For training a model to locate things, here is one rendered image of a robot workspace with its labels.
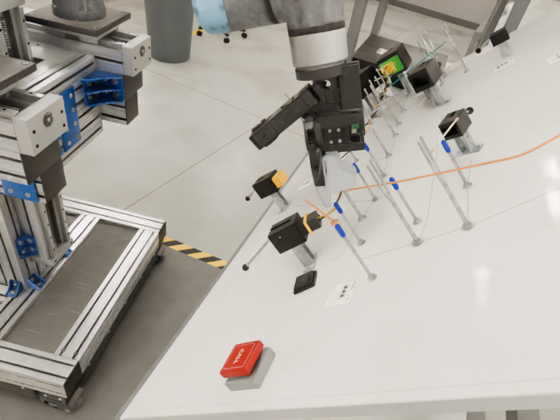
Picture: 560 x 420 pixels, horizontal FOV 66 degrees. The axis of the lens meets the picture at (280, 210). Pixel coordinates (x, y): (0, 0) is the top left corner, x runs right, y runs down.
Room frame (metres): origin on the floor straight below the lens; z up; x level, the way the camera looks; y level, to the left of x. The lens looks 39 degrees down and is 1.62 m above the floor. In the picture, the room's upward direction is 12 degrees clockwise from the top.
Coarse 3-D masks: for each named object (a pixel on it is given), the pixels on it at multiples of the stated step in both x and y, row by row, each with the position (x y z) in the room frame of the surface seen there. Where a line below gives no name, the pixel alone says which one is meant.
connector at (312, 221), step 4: (312, 212) 0.57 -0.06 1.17; (316, 212) 0.57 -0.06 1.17; (308, 216) 0.57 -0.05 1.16; (312, 216) 0.56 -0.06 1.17; (316, 216) 0.56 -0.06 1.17; (300, 220) 0.56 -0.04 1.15; (308, 220) 0.55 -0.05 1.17; (312, 220) 0.55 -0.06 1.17; (316, 220) 0.55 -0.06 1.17; (320, 220) 0.55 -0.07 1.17; (300, 224) 0.55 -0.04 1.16; (308, 224) 0.55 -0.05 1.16; (312, 224) 0.55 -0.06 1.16; (316, 224) 0.55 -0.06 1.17; (320, 224) 0.55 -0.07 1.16; (300, 228) 0.54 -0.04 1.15; (304, 228) 0.54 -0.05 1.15; (312, 228) 0.54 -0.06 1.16; (316, 228) 0.54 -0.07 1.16; (304, 232) 0.54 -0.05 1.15; (308, 232) 0.54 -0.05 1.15
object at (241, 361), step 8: (240, 344) 0.35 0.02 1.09; (248, 344) 0.34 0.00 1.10; (256, 344) 0.33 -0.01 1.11; (232, 352) 0.33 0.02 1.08; (240, 352) 0.33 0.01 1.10; (248, 352) 0.32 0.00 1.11; (256, 352) 0.32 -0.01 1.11; (232, 360) 0.32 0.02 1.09; (240, 360) 0.31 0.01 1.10; (248, 360) 0.31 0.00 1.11; (256, 360) 0.31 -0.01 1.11; (224, 368) 0.31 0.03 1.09; (232, 368) 0.30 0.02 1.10; (240, 368) 0.30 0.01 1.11; (248, 368) 0.30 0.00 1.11; (224, 376) 0.30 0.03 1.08; (232, 376) 0.30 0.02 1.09
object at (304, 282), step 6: (312, 270) 0.50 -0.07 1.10; (300, 276) 0.50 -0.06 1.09; (306, 276) 0.49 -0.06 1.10; (312, 276) 0.49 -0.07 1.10; (300, 282) 0.48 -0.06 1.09; (306, 282) 0.47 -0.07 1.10; (312, 282) 0.47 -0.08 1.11; (294, 288) 0.47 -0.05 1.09; (300, 288) 0.47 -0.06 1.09; (306, 288) 0.46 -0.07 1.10; (294, 294) 0.46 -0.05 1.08
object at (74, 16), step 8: (56, 0) 1.26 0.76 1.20; (64, 0) 1.25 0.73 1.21; (72, 0) 1.25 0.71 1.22; (80, 0) 1.26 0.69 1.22; (88, 0) 1.28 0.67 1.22; (96, 0) 1.30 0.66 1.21; (56, 8) 1.25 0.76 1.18; (64, 8) 1.24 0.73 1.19; (72, 8) 1.25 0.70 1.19; (80, 8) 1.26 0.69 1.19; (88, 8) 1.28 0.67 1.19; (96, 8) 1.29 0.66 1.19; (104, 8) 1.33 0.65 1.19; (64, 16) 1.24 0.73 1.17; (72, 16) 1.24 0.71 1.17; (80, 16) 1.25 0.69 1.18; (88, 16) 1.26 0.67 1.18; (96, 16) 1.28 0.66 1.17; (104, 16) 1.32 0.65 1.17
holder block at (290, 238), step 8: (296, 216) 0.57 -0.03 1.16; (280, 224) 0.56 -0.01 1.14; (288, 224) 0.54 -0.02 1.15; (296, 224) 0.54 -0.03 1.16; (272, 232) 0.54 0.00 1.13; (280, 232) 0.54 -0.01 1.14; (288, 232) 0.54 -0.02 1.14; (296, 232) 0.54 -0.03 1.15; (272, 240) 0.53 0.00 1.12; (280, 240) 0.53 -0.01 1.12; (288, 240) 0.53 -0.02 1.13; (296, 240) 0.53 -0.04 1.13; (304, 240) 0.53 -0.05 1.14; (280, 248) 0.53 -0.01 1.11; (288, 248) 0.53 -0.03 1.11
